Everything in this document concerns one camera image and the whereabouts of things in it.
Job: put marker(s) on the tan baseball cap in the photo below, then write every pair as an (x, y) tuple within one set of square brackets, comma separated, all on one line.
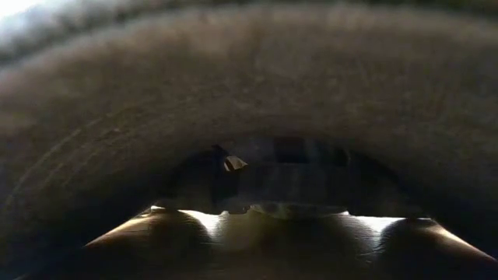
[(249, 78)]

